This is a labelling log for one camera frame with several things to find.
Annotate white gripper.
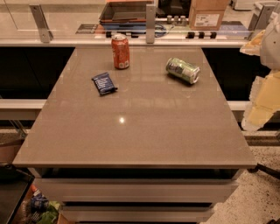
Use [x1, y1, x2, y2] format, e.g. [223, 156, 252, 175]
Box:
[240, 14, 280, 131]

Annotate green soda can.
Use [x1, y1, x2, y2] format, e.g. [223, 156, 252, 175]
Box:
[165, 58, 200, 85]

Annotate orange soda can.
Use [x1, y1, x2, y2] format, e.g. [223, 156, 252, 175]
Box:
[111, 33, 130, 69]

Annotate cardboard box with label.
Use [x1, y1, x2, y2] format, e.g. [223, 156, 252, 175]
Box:
[189, 0, 229, 31]

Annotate small metal cylinders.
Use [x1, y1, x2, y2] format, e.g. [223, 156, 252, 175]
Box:
[167, 15, 187, 26]

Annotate dark tray stack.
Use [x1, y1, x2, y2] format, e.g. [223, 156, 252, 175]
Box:
[99, 0, 153, 32]

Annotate dark blue snack packet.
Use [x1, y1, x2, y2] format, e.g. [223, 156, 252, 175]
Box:
[92, 73, 117, 95]

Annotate grey table drawer unit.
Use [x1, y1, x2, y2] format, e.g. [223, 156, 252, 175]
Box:
[34, 177, 238, 223]

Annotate black bin with trash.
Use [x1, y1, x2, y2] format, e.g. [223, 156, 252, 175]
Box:
[0, 164, 61, 224]

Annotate right metal glass bracket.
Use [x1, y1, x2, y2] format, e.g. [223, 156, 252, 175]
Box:
[248, 1, 277, 40]

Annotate metal glass bracket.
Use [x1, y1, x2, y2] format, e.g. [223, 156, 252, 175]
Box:
[146, 3, 156, 44]
[30, 4, 53, 43]
[248, 1, 277, 40]

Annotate middle metal glass bracket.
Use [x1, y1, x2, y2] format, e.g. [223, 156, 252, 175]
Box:
[146, 3, 156, 44]

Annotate left metal glass bracket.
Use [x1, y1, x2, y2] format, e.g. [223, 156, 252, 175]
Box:
[30, 4, 53, 43]

